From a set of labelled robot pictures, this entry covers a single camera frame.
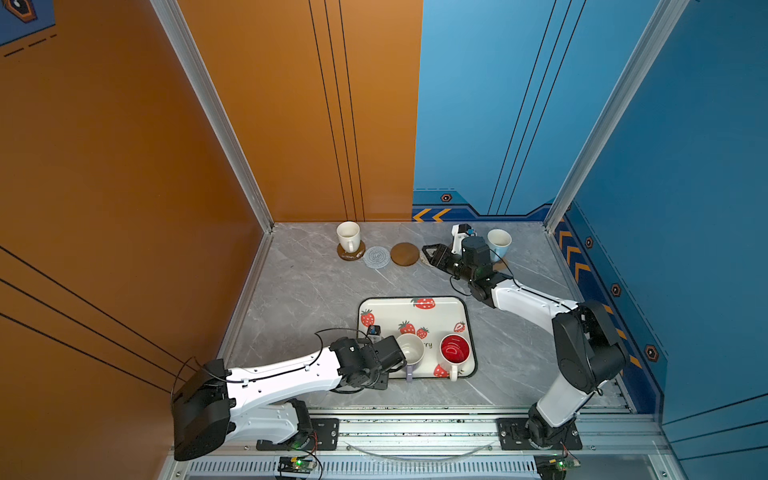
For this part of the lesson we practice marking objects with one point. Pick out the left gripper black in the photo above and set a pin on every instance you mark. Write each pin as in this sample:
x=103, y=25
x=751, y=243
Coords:
x=384, y=382

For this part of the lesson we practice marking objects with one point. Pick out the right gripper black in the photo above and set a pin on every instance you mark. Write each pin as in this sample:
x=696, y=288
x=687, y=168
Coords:
x=440, y=256

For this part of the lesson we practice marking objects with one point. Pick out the light blue mug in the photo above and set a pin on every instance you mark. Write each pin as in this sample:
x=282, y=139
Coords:
x=499, y=242

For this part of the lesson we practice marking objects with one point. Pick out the light wooden round coaster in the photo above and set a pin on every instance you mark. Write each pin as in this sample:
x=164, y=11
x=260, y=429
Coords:
x=405, y=254

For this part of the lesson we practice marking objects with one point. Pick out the light blue rope coaster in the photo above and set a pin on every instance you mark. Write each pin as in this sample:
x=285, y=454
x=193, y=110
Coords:
x=377, y=257

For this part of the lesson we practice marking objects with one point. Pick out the dark glossy wooden coaster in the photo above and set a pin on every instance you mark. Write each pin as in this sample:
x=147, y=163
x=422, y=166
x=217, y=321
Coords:
x=351, y=256

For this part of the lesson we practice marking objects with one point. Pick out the white mug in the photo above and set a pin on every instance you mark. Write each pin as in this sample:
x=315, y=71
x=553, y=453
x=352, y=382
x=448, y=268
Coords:
x=349, y=236

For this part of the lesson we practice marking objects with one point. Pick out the paw shaped brown coaster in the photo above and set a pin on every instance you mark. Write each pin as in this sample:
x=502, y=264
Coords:
x=500, y=266

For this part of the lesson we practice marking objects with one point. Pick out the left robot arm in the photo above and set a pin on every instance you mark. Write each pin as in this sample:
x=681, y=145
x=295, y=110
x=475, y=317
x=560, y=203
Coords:
x=218, y=404

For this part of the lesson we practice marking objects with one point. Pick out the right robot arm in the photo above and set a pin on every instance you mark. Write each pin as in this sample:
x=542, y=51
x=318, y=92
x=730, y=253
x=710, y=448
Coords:
x=589, y=350

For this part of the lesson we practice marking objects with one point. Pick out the lavender mug front middle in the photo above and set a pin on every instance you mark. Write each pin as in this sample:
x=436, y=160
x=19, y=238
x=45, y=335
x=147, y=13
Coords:
x=413, y=350

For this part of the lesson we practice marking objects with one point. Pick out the strawberry print white tray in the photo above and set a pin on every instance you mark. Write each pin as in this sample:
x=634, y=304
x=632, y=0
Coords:
x=433, y=332

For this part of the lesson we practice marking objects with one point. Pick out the red interior mug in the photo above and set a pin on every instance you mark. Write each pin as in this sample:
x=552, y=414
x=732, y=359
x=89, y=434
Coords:
x=454, y=350

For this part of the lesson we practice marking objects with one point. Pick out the left green circuit board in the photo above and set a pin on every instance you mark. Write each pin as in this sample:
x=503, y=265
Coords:
x=297, y=467

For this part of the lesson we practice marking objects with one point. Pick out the green circuit board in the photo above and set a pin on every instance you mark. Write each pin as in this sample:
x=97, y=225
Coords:
x=297, y=467
x=556, y=468

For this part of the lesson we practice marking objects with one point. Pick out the right green circuit board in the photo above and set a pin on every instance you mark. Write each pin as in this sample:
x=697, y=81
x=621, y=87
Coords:
x=556, y=468

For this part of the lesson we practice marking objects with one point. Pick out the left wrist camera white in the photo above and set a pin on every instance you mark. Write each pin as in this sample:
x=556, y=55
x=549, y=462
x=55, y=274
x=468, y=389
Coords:
x=374, y=333

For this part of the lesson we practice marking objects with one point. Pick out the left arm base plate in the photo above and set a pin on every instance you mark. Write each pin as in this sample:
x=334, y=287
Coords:
x=316, y=435

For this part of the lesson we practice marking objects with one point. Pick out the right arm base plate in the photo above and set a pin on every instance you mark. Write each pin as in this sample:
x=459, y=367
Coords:
x=510, y=433

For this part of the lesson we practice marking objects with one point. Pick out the aluminium front rail frame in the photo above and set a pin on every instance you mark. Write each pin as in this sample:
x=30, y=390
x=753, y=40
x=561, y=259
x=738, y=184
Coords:
x=458, y=443

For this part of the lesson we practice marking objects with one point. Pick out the right aluminium corner post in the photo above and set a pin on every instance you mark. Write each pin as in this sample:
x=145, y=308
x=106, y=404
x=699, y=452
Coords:
x=653, y=38

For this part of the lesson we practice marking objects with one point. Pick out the aluminium corner post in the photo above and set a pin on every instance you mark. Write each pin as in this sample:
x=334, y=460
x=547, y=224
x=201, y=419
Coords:
x=174, y=24
x=653, y=38

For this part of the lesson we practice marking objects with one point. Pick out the left aluminium corner post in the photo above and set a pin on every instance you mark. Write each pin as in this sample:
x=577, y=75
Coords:
x=174, y=24

